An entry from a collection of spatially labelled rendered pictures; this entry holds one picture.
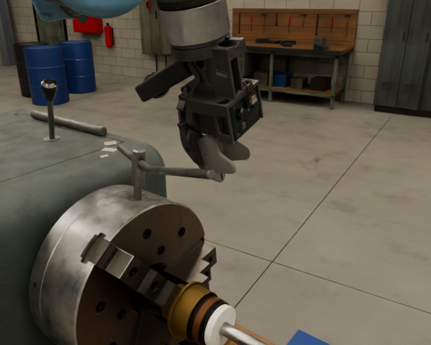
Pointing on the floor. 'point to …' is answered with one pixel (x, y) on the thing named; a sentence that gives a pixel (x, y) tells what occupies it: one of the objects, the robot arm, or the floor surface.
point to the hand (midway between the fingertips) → (215, 172)
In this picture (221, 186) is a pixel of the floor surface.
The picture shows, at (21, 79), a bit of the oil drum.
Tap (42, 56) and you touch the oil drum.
